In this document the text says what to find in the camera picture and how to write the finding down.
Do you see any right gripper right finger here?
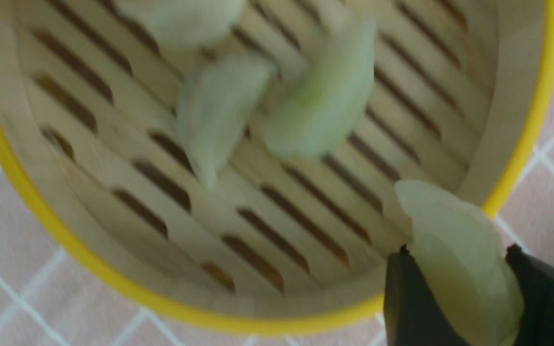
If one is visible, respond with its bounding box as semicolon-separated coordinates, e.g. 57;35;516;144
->
505;245;554;346

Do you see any greenish dumpling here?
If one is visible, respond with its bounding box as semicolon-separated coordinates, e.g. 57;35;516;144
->
262;20;378;158

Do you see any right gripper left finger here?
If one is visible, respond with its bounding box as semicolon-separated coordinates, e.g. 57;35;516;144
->
383;245;467;346

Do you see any white dumpling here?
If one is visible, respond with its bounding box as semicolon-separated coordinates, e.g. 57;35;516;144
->
113;0;248;50
176;53;278;189
394;180;525;346

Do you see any bamboo steamer tray yellow rim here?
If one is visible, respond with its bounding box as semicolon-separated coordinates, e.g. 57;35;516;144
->
0;0;554;335

